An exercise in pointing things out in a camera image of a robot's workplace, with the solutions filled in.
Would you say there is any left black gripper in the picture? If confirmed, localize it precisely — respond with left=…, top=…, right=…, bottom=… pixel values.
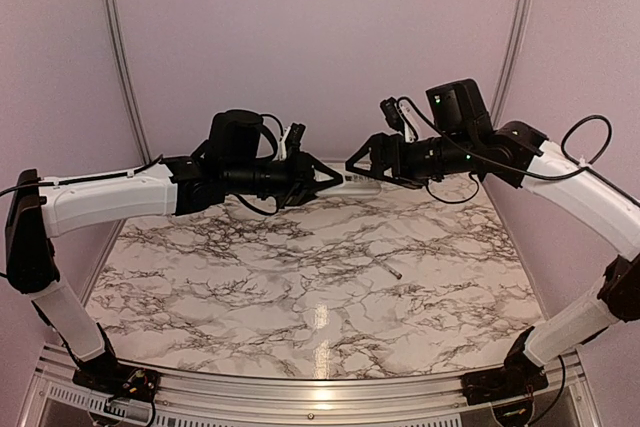
left=224, top=144, right=344, bottom=208

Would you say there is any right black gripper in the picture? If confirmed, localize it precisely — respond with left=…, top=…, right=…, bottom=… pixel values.
left=346, top=130, right=477, bottom=188

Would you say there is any white remote control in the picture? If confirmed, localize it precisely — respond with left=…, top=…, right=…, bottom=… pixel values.
left=316, top=171, right=382, bottom=198

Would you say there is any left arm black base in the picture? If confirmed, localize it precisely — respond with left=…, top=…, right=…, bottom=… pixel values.
left=72, top=326, right=160, bottom=403

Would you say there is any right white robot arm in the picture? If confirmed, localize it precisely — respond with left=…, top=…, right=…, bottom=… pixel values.
left=345, top=79, right=639, bottom=395

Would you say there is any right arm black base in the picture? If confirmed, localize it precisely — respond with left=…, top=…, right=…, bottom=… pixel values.
left=461, top=327, right=549, bottom=405

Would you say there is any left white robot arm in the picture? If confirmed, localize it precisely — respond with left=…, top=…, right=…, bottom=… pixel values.
left=4, top=109, right=343, bottom=392

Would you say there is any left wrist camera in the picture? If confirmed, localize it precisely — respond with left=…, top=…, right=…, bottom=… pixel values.
left=277, top=123, right=306, bottom=161

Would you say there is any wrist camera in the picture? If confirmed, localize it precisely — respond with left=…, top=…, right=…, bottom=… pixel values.
left=277, top=123, right=306, bottom=161
left=380, top=97, right=419, bottom=143

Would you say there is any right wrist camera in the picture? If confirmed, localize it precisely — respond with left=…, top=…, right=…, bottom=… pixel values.
left=380, top=97, right=419, bottom=143

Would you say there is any right aluminium frame post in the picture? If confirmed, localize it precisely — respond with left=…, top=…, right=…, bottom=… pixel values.
left=490, top=0, right=533, bottom=124

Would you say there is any aluminium frame post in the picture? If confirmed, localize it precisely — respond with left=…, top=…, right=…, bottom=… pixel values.
left=490, top=0, right=533, bottom=124
left=94, top=0, right=154, bottom=163

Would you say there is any front aluminium frame rail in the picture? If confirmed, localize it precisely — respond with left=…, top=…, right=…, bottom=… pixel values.
left=18, top=345, right=602, bottom=426

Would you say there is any left aluminium frame post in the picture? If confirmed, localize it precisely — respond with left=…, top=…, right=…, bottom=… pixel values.
left=94, top=0, right=154, bottom=163

